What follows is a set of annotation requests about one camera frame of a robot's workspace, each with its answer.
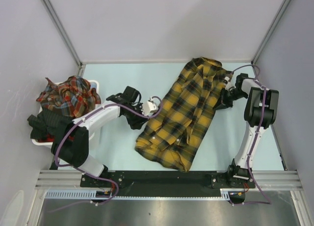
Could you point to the aluminium frame post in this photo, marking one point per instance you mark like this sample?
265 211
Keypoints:
279 15
48 5

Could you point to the left aluminium frame post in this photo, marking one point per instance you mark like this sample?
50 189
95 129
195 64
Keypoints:
48 5

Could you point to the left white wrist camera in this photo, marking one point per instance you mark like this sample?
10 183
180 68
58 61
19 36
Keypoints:
149 106

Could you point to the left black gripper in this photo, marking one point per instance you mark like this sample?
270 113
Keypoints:
138 123

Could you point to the white laundry basket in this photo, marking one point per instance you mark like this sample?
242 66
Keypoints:
94 137

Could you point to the red blue plaid shirt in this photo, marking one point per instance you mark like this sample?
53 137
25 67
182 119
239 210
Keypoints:
73 98

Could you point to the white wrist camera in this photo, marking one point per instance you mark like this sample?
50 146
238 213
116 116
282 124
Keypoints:
149 106
228 84

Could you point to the red black plaid shirt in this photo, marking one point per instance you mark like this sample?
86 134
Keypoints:
46 138

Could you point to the yellow plaid shirt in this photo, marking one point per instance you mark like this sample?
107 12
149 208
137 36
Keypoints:
173 137

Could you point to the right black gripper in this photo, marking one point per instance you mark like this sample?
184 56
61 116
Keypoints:
222 103

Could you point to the dark striped shirt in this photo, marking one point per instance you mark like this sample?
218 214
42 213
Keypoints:
45 123

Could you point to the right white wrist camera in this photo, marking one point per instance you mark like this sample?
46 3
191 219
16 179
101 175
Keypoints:
228 84

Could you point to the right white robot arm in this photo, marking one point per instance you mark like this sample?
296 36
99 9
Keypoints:
259 114

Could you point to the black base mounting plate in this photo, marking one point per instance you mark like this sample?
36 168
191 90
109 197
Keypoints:
175 184

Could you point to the aluminium front rail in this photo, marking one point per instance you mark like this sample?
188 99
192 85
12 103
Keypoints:
267 180

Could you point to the right aluminium frame post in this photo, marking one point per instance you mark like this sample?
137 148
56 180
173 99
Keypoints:
279 15

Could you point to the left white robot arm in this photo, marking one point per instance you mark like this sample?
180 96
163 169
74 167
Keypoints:
72 139

